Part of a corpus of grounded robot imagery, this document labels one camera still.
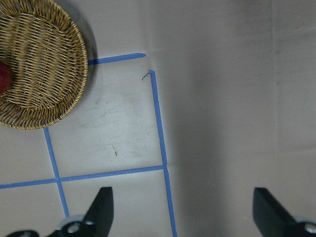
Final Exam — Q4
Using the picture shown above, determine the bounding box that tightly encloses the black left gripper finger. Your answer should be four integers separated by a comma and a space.
7, 187, 115, 237

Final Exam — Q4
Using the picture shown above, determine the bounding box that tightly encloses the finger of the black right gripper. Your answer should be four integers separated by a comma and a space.
252, 187, 316, 237

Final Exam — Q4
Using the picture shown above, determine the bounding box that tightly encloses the dark red apple in basket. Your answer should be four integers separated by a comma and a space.
0, 62, 11, 95

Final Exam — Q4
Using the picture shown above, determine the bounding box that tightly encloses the wicker basket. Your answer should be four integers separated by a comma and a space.
0, 0, 88, 130

